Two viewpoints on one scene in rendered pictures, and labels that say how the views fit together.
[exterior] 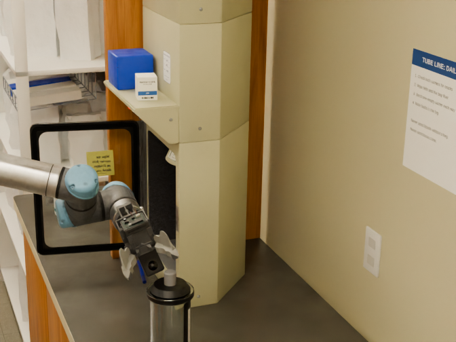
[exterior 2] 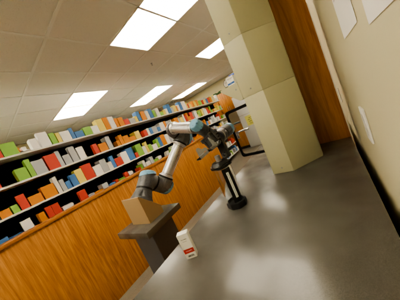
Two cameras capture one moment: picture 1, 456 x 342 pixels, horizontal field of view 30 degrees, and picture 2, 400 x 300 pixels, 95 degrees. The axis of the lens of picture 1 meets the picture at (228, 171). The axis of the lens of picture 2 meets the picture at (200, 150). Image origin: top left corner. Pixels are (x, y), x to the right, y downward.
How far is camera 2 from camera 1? 1.53 m
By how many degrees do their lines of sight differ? 59
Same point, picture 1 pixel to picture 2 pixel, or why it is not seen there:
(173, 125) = (237, 91)
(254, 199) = (339, 116)
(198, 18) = (229, 38)
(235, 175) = (289, 105)
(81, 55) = not seen: hidden behind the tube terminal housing
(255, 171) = (334, 102)
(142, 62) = not seen: hidden behind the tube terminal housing
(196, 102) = (244, 77)
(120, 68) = not seen: hidden behind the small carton
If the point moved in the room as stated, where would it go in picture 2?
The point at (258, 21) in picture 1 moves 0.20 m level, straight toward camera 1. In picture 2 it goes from (307, 26) to (288, 30)
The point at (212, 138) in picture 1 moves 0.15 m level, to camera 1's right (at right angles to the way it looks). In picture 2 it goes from (258, 90) to (283, 77)
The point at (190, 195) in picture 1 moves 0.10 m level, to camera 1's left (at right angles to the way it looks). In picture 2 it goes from (258, 121) to (245, 125)
